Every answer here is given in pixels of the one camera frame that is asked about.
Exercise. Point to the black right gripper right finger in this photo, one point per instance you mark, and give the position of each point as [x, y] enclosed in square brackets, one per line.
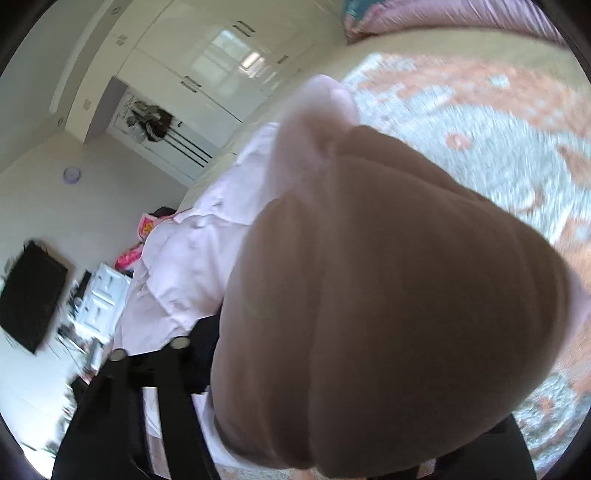
[500, 453]

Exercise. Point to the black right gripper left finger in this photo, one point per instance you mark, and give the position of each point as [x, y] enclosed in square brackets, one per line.
[106, 438]

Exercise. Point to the pink quilted jacket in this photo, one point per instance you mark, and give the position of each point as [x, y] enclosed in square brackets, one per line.
[375, 314]

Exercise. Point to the white bedroom door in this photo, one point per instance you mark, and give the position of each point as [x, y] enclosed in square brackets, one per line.
[161, 143]

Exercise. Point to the white plastic drawer cabinet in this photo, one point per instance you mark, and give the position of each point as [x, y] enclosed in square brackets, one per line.
[102, 304]

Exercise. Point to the pink cartoon blanket pile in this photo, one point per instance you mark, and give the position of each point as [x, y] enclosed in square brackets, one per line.
[126, 261]

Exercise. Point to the dark bags hanging on door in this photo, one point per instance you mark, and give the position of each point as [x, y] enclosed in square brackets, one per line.
[147, 122]

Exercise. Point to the orange plaid cloud blanket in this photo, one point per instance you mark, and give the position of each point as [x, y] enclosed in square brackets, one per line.
[520, 137]

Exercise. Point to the white glossy wardrobe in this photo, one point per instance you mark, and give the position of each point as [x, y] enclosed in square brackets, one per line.
[210, 63]

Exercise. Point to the blue floral pink quilt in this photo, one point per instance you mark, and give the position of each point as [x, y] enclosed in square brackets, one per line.
[362, 19]

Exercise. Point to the black wall television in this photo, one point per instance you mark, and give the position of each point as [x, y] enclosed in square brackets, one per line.
[30, 296]

